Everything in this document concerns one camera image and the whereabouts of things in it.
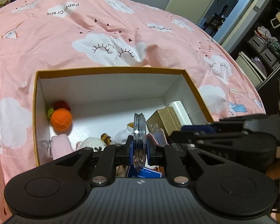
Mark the round floral compact mirror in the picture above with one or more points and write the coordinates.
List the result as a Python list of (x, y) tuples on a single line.
[(139, 141)]

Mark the pink fluffy strawberry plush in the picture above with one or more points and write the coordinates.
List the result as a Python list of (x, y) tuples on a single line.
[(158, 137)]

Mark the blue ocean park card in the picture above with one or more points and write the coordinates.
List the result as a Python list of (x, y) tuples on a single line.
[(142, 173)]

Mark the crochet orange red flower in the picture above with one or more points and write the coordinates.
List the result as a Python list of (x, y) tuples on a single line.
[(60, 116)]

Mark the pink cloud print duvet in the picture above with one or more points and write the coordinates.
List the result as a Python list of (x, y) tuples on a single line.
[(59, 34)]

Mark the sailor bear plush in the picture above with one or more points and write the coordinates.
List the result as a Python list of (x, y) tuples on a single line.
[(120, 137)]

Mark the long white cardboard box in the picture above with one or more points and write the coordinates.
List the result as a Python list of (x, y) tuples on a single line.
[(180, 112)]

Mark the orange cardboard storage box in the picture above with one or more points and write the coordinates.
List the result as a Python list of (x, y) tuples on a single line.
[(105, 99)]

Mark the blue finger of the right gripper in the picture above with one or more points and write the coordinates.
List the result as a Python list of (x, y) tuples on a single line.
[(198, 128), (185, 137)]

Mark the white crochet bunny doll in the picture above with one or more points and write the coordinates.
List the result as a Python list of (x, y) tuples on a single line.
[(91, 142)]

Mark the dark storage shelf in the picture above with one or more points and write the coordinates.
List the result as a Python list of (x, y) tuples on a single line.
[(258, 53)]

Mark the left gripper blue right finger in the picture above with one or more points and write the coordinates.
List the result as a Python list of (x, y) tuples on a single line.
[(155, 153)]

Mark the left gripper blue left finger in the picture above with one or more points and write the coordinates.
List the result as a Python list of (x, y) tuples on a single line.
[(124, 152)]

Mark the gold square gift box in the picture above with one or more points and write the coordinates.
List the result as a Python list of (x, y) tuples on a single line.
[(165, 119)]

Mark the pink zip pouch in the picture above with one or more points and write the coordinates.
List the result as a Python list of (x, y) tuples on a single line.
[(59, 146)]

